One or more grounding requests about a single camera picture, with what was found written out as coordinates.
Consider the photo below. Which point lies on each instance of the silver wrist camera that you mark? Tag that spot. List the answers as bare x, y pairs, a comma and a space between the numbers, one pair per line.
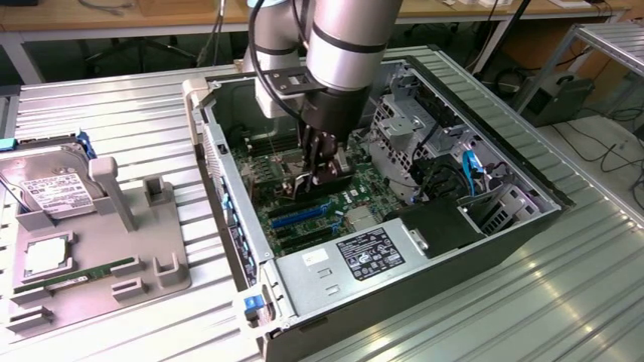
274, 105

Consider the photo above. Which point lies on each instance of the CPU socket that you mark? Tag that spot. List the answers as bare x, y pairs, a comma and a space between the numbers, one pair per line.
291, 164

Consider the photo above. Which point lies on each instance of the black plastic air shroud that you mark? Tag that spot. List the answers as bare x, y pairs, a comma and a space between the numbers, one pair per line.
438, 226

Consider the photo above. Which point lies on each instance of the silver chipset heatsink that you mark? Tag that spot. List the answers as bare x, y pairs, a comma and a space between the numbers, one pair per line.
362, 219

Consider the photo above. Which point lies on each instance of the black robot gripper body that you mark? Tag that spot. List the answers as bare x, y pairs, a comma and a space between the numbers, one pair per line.
338, 109

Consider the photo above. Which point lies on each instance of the grey power supply unit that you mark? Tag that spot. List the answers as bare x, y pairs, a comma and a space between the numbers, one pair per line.
322, 279

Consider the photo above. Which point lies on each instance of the blue disk carrier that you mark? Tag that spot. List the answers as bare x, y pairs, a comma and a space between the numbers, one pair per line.
86, 141

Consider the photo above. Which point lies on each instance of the silver CPU chip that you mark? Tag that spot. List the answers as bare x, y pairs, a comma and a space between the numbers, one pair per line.
46, 255

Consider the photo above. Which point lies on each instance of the silver hard disk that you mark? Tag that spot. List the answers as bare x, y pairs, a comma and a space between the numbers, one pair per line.
50, 188

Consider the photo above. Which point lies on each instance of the open black PC case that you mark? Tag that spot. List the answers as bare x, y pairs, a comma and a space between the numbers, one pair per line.
503, 245

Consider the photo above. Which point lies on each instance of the grey parts rack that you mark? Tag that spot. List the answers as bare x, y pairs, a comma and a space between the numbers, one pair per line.
100, 301

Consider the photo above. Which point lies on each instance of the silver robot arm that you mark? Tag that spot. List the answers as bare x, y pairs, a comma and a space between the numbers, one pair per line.
347, 37

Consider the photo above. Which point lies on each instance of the black expansion slot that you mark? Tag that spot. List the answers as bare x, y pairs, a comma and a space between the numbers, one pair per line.
302, 241

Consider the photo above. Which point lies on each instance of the metal slat table frame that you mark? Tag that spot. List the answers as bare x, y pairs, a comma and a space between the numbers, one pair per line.
604, 39

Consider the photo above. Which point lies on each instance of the metal disk bay cage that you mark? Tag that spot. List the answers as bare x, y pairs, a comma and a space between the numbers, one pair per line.
398, 128

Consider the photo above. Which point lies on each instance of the blue expansion slot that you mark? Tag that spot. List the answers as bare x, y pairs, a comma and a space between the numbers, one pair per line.
302, 220
296, 212

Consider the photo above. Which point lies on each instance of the blue case latch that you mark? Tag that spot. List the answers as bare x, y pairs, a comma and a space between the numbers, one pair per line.
252, 303

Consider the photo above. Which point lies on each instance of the wooden desk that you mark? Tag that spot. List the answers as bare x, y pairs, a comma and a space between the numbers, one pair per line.
100, 19

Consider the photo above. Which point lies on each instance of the green motherboard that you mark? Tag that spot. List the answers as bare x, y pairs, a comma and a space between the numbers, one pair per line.
372, 192

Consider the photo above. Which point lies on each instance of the black office chair base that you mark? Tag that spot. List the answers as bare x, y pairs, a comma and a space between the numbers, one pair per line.
146, 51

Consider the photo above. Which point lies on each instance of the green RAM stick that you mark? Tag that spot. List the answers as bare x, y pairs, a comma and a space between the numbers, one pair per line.
75, 276

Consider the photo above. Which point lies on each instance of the thin metal locking lever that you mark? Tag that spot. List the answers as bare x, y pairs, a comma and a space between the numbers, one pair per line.
274, 145

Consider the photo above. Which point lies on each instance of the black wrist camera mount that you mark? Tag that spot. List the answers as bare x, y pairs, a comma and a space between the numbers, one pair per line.
292, 81

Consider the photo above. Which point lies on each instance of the black graphics card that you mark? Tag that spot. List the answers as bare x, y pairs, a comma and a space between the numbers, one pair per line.
324, 188

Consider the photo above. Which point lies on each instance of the black box on floor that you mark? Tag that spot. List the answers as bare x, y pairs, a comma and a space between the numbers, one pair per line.
559, 102

